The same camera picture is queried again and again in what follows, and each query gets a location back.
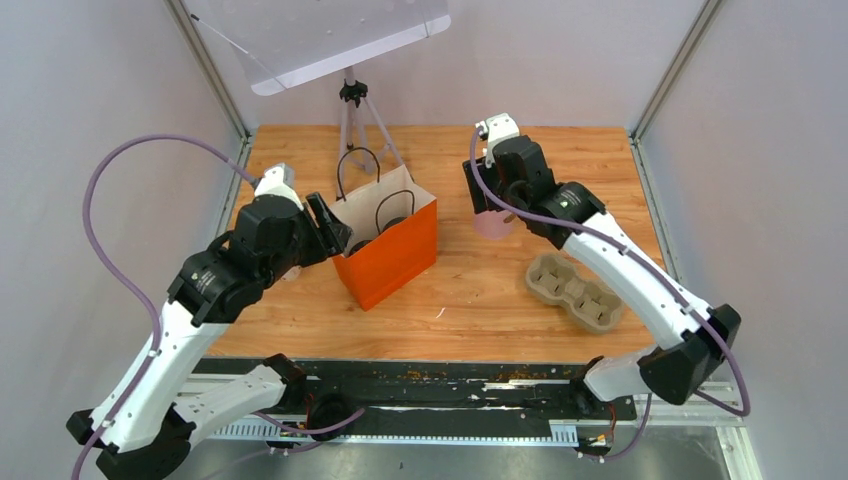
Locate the grey tripod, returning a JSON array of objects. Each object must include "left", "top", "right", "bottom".
[{"left": 338, "top": 66, "right": 405, "bottom": 165}]

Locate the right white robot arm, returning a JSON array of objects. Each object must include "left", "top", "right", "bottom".
[{"left": 462, "top": 131, "right": 751, "bottom": 418}]

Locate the pink straw holder cup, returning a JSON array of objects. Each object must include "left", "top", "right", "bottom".
[{"left": 472, "top": 211, "right": 514, "bottom": 240}]

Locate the purple cable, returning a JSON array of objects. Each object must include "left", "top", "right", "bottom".
[
  {"left": 69, "top": 134, "right": 366, "bottom": 480},
  {"left": 468, "top": 129, "right": 752, "bottom": 463}
]

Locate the cardboard cup carrier tray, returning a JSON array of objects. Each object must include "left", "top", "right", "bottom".
[{"left": 524, "top": 254, "right": 625, "bottom": 335}]

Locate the orange paper bag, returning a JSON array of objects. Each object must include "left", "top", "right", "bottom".
[{"left": 330, "top": 153, "right": 438, "bottom": 311}]

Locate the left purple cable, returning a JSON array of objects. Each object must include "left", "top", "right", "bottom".
[{"left": 69, "top": 134, "right": 366, "bottom": 480}]

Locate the white reflector board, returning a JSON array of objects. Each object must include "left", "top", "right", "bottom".
[{"left": 189, "top": 0, "right": 452, "bottom": 97}]

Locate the stack of paper cups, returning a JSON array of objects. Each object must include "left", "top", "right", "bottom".
[{"left": 281, "top": 266, "right": 302, "bottom": 281}]

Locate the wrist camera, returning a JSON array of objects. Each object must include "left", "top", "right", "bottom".
[
  {"left": 254, "top": 163, "right": 303, "bottom": 210},
  {"left": 475, "top": 113, "right": 520, "bottom": 168}
]

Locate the black cup lid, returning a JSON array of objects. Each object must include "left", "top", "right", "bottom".
[
  {"left": 347, "top": 240, "right": 370, "bottom": 257},
  {"left": 383, "top": 216, "right": 406, "bottom": 232}
]

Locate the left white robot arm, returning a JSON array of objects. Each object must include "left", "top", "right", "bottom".
[{"left": 67, "top": 193, "right": 352, "bottom": 479}]

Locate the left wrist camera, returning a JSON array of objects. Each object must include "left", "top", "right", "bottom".
[{"left": 254, "top": 163, "right": 303, "bottom": 210}]

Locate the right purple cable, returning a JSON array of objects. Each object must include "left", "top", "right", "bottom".
[{"left": 468, "top": 129, "right": 752, "bottom": 463}]

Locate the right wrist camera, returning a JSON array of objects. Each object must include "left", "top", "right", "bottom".
[{"left": 475, "top": 113, "right": 520, "bottom": 168}]

